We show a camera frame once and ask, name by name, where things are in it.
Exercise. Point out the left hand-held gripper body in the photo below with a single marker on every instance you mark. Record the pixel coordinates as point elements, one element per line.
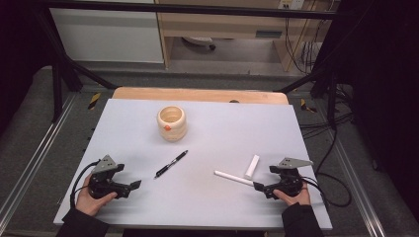
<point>103,184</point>

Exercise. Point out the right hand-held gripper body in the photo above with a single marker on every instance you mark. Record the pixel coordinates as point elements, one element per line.
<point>290,182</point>

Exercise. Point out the white pen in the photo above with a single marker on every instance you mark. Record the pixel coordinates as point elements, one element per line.
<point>234,178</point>

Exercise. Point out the black pen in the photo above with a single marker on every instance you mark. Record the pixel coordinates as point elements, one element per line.
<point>171,164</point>

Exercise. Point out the wooden pen holder cup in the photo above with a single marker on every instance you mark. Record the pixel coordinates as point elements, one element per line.
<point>172,124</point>

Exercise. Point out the person's right hand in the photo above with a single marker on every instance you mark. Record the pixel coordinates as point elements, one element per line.
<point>294,198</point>

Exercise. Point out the person's left hand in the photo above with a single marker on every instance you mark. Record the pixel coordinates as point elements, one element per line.
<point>89,200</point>

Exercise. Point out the white pen cap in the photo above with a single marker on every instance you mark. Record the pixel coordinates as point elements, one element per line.
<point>252,166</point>

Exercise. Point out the white table board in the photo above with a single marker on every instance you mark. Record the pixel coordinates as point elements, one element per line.
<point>204,191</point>

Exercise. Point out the wooden table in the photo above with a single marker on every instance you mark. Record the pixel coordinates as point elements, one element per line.
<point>197,95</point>

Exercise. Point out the black curtain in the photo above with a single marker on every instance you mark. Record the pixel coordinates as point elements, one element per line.
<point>378,98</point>
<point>23,49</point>

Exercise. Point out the white cabinet panel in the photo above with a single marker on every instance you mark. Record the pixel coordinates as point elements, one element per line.
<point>105,36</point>

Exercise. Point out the grey chair base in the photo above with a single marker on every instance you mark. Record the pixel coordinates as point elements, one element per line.
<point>199,41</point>

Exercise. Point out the light wooden desk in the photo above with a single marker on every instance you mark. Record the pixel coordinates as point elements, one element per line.
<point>227,29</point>

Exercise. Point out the white power strip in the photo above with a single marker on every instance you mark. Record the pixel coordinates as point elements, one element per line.
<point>291,4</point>

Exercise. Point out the aluminium rail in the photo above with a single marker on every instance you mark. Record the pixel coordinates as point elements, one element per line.
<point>359,191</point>
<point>36,158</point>

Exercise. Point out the black metal frame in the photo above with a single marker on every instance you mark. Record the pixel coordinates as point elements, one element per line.
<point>184,8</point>

